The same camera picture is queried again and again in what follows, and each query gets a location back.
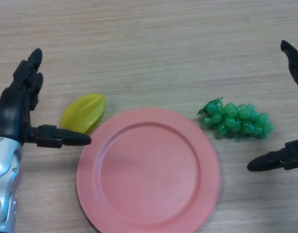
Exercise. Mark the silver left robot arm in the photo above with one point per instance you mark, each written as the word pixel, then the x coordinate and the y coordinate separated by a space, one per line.
pixel 5 170

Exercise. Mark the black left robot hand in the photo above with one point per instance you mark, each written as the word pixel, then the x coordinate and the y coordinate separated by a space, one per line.
pixel 10 114

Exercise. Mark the pink round plate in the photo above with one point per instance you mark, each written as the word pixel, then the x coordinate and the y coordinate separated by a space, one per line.
pixel 148 174

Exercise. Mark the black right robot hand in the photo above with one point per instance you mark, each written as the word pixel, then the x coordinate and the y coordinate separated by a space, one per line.
pixel 292 157

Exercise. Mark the green grape bunch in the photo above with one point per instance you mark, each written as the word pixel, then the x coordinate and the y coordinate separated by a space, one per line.
pixel 236 119

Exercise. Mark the yellow starfruit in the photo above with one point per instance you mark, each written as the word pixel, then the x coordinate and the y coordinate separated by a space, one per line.
pixel 83 111

